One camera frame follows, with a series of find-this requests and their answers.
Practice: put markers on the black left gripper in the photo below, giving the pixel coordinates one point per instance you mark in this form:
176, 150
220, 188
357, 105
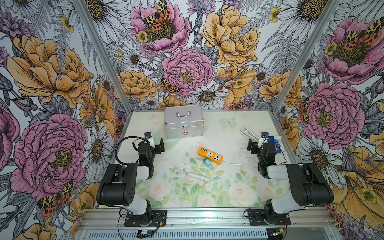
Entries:
157, 147

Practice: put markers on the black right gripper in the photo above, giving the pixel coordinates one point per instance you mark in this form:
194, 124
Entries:
254, 146

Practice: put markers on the white electric toothbrush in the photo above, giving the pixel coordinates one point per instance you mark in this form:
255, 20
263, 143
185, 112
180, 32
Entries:
193, 175

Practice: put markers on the teal USB charger plug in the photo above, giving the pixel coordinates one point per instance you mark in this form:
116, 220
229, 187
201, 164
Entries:
207, 163

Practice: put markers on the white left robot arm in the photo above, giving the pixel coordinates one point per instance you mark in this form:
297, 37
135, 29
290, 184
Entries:
118, 186

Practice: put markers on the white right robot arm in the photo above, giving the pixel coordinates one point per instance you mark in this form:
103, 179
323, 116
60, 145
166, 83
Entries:
308, 187

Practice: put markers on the blue snack packet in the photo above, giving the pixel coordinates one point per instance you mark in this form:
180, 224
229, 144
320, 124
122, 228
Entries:
276, 142

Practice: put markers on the silver aluminium first-aid case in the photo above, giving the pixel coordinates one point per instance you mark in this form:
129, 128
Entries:
184, 121

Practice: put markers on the orange power strip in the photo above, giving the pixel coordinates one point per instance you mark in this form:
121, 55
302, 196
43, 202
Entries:
211, 156

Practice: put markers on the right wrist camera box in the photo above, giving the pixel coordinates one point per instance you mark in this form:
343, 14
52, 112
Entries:
263, 138

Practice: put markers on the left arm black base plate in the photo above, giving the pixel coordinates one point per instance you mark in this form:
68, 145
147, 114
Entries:
157, 218

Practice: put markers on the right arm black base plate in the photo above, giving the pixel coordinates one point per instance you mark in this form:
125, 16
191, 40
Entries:
260, 217

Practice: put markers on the aluminium front rail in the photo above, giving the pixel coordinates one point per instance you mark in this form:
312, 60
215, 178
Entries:
209, 224

